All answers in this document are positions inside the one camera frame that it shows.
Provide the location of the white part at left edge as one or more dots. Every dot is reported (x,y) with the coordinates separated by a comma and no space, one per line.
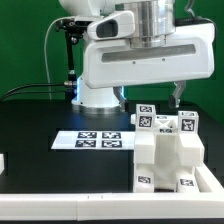
(1,163)

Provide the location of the black camera on stand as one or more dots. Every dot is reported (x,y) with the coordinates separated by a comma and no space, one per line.
(70,43)

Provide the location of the white L-shaped fence frame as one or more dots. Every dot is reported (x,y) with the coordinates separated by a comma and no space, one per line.
(209,203)

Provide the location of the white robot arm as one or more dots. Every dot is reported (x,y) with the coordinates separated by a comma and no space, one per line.
(136,42)

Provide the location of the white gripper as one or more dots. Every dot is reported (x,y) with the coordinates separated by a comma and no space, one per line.
(187,54)

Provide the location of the white chair seat part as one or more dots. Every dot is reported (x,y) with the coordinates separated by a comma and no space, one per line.
(164,177)

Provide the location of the long white chair back part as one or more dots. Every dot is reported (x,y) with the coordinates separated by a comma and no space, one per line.
(144,144)

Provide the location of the paper sheet with tags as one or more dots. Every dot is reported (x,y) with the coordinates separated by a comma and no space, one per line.
(94,140)

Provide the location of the white tagged chair part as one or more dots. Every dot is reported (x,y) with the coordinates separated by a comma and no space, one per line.
(185,140)

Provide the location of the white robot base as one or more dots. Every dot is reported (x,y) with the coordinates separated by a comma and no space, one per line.
(93,101)

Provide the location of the small white tagged cube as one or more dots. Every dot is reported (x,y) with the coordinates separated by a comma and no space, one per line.
(188,121)

